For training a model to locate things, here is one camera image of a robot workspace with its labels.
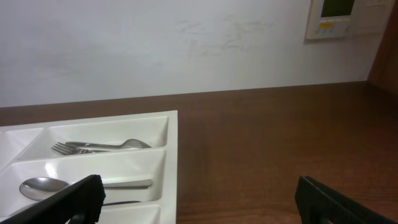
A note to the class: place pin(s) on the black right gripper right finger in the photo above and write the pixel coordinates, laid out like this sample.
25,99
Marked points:
319,204

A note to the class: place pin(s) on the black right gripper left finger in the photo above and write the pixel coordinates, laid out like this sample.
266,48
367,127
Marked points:
78,203

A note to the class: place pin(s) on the metal fork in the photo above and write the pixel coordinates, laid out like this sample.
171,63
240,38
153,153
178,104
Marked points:
130,143
65,150

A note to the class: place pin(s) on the white cutlery tray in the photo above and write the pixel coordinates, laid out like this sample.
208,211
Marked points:
26,152

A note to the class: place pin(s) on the white wall control panel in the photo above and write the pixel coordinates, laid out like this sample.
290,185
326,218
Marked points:
332,19

